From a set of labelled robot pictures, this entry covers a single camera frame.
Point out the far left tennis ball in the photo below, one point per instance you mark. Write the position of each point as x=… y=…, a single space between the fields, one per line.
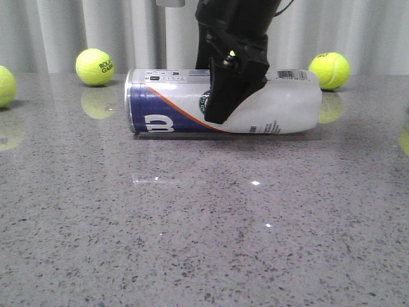
x=8 y=87

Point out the tennis ball with black lettering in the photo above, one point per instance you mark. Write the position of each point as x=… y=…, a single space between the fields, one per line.
x=94 y=67

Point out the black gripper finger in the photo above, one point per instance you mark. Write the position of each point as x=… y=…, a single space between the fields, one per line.
x=205 y=49
x=238 y=69

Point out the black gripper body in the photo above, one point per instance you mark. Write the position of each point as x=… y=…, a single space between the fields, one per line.
x=239 y=18

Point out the right yellow tennis ball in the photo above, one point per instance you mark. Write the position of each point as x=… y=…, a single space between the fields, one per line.
x=332 y=70

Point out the white blue tennis ball can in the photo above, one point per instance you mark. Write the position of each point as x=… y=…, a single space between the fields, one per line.
x=160 y=100

